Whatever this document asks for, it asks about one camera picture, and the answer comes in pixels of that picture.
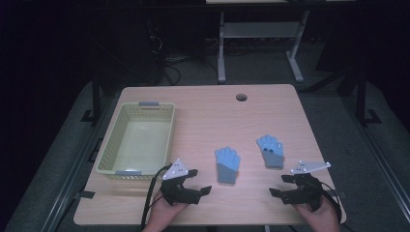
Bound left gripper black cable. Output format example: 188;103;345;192
140;164;172;231

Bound white metal frame desk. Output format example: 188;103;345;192
206;0;311;84

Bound pale yellow plastic basket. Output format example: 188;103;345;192
96;101;177;181

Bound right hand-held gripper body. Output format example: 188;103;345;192
289;159;332;212

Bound person's left hand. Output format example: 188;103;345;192
143;189;190;232

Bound floor cable bundle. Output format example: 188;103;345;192
149;33;220;86

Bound black metal stand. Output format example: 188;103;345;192
80;69;102;125
354;64;382;128

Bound blue grey knit glove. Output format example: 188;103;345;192
215;146;242;186

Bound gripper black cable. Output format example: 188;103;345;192
308;180;343;225
140;164;172;231

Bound person's right hand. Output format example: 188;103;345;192
293;196;341;232

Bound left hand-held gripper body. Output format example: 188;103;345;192
160;158;201;206

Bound grey metal rail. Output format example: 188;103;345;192
341;96;410;223
40;96;109;232

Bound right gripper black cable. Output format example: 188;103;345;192
308;180;343;225

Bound blue grey glove dark dots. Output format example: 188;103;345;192
255;134;285;170

